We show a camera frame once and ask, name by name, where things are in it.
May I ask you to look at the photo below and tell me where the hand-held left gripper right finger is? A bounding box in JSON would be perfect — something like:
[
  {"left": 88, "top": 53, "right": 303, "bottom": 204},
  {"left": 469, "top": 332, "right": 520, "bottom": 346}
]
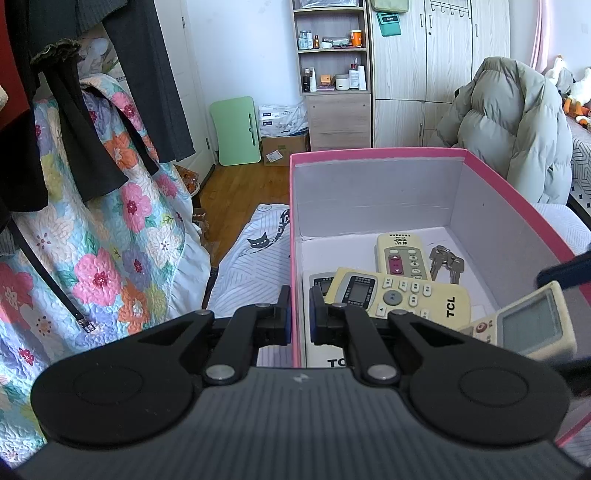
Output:
[{"left": 309, "top": 285, "right": 465, "bottom": 387}]

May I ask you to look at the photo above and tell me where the black hanging garment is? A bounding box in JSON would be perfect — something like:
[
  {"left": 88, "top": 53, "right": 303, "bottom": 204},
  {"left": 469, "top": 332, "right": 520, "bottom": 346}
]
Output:
[{"left": 0, "top": 0, "right": 160, "bottom": 227}]

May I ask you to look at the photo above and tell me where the cream remote with white buttons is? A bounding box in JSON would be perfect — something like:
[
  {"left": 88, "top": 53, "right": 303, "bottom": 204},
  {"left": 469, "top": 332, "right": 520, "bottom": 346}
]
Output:
[{"left": 323, "top": 267, "right": 472, "bottom": 330}]

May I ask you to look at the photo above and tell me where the grey-green puffer jacket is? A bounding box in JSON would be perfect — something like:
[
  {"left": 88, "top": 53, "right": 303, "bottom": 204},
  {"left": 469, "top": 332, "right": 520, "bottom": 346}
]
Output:
[{"left": 436, "top": 56, "right": 573, "bottom": 206}]

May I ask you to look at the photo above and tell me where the teal hanging organiser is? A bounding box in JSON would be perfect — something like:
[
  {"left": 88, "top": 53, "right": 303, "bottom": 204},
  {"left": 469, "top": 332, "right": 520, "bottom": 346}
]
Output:
[{"left": 375, "top": 11, "right": 402, "bottom": 38}]

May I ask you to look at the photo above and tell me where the black belt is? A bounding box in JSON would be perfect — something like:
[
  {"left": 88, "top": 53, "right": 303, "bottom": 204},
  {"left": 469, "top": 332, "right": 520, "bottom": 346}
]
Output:
[{"left": 9, "top": 217, "right": 98, "bottom": 334}]

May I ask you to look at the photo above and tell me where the white door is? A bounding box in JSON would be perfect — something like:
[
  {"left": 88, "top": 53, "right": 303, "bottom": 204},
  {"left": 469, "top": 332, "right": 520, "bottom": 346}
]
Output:
[{"left": 152, "top": 0, "right": 218, "bottom": 171}]

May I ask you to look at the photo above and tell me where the white patterned bed sheet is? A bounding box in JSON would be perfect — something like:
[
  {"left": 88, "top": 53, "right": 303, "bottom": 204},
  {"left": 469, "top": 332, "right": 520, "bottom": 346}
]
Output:
[{"left": 205, "top": 203, "right": 293, "bottom": 370}]

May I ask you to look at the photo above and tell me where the green bag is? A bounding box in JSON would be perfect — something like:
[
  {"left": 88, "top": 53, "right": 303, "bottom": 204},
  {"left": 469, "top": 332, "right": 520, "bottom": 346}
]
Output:
[{"left": 369, "top": 0, "right": 411, "bottom": 14}]

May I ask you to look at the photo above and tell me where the floral quilt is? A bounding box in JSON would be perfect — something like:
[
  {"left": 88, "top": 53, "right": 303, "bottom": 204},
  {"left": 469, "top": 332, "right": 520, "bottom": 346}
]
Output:
[{"left": 0, "top": 74, "right": 213, "bottom": 467}]

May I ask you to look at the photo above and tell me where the wooden shelf unit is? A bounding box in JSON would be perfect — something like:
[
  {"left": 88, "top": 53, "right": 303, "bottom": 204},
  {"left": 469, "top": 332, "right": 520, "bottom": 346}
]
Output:
[{"left": 291, "top": 0, "right": 374, "bottom": 152}]

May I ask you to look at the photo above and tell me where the bunch of metal keys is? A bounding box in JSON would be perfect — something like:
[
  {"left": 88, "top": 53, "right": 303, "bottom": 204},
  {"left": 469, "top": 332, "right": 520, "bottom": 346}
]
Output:
[{"left": 428, "top": 244, "right": 466, "bottom": 284}]

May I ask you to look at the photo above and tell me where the white remote control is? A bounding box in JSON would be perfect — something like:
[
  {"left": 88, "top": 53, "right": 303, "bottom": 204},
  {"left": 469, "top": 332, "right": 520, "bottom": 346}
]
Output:
[{"left": 302, "top": 272, "right": 354, "bottom": 370}]

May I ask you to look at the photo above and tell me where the white pump bottle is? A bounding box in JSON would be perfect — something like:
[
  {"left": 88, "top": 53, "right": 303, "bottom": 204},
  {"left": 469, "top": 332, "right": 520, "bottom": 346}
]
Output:
[{"left": 348, "top": 58, "right": 368, "bottom": 92}]

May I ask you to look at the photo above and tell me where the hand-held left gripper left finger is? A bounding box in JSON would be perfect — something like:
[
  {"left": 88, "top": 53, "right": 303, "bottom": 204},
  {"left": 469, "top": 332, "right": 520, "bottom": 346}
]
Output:
[{"left": 139, "top": 285, "right": 293, "bottom": 387}]

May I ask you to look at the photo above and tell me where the plastic bag of packs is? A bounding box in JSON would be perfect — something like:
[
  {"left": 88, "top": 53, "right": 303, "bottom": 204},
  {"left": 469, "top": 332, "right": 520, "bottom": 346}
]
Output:
[{"left": 257, "top": 102, "right": 309, "bottom": 138}]

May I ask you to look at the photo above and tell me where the pink storage box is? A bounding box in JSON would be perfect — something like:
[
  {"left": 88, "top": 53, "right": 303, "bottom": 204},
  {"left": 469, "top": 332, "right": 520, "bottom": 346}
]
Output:
[{"left": 289, "top": 147, "right": 591, "bottom": 455}]

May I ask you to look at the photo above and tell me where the red garment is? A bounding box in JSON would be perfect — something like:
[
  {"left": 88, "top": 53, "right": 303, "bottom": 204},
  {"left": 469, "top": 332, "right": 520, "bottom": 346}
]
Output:
[{"left": 0, "top": 0, "right": 33, "bottom": 132}]

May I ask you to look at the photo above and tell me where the cardboard box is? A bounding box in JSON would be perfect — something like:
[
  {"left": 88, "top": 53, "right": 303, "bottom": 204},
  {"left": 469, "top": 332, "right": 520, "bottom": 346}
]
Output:
[{"left": 259, "top": 131, "right": 311, "bottom": 167}]

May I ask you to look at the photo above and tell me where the green folding table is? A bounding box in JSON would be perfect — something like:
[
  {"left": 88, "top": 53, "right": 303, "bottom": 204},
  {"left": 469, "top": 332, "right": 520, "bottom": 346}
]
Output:
[{"left": 210, "top": 96, "right": 260, "bottom": 167}]

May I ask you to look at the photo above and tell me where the dark grey hanging garment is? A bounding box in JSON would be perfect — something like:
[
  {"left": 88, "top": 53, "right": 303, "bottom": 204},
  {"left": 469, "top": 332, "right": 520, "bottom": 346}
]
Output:
[{"left": 74, "top": 0, "right": 197, "bottom": 164}]

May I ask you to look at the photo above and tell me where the cream remote with maroon buttons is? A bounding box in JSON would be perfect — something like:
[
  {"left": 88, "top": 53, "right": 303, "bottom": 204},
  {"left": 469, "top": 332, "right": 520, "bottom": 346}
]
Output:
[{"left": 375, "top": 233, "right": 438, "bottom": 282}]

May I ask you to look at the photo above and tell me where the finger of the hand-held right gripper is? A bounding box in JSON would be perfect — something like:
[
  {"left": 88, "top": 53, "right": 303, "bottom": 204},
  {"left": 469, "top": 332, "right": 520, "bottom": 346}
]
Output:
[
  {"left": 551, "top": 353, "right": 591, "bottom": 400},
  {"left": 537, "top": 249, "right": 591, "bottom": 296}
]

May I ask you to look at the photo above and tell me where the pink curtain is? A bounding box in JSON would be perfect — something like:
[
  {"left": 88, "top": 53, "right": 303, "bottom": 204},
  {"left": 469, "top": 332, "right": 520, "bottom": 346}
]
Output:
[{"left": 531, "top": 0, "right": 555, "bottom": 75}]

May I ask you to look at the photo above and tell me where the cream remote with large screen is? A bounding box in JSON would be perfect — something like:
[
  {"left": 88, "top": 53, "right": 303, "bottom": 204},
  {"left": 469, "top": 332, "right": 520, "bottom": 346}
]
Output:
[{"left": 457, "top": 281, "right": 579, "bottom": 357}]

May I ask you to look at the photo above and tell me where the light wooden wardrobe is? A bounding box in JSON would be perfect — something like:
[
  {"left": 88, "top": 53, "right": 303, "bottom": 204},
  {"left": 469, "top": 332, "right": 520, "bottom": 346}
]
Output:
[{"left": 367, "top": 0, "right": 513, "bottom": 149}]

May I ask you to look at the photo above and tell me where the white plush goose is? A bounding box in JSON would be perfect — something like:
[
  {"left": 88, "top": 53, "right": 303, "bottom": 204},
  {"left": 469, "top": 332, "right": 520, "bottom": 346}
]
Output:
[
  {"left": 566, "top": 67, "right": 591, "bottom": 116},
  {"left": 545, "top": 54, "right": 574, "bottom": 93}
]

